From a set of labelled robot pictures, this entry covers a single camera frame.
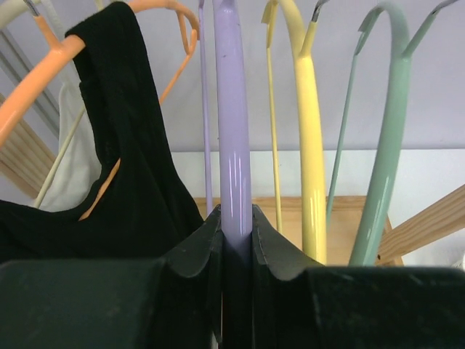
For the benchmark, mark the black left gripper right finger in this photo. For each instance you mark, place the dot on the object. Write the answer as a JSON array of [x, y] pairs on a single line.
[[299, 303]]

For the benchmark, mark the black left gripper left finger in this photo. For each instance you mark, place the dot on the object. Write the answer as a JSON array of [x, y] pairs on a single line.
[[173, 301]]

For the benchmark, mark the purple hanger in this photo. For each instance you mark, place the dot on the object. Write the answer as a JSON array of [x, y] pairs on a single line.
[[234, 150]]

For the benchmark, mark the yellow hanger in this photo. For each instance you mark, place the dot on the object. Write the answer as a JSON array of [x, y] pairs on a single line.
[[313, 179]]

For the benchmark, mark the green hanger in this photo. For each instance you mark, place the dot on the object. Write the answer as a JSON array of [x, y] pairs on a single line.
[[368, 238]]

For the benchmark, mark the black tank top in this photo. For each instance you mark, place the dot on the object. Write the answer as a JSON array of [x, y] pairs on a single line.
[[138, 207]]

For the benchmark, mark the white garment on hanger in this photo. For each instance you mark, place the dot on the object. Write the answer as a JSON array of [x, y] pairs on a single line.
[[76, 167]]

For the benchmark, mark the orange hanger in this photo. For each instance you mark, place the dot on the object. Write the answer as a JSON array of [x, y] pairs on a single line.
[[62, 52]]

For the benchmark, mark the cream hanger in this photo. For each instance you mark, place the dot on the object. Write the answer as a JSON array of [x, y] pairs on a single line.
[[25, 159]]

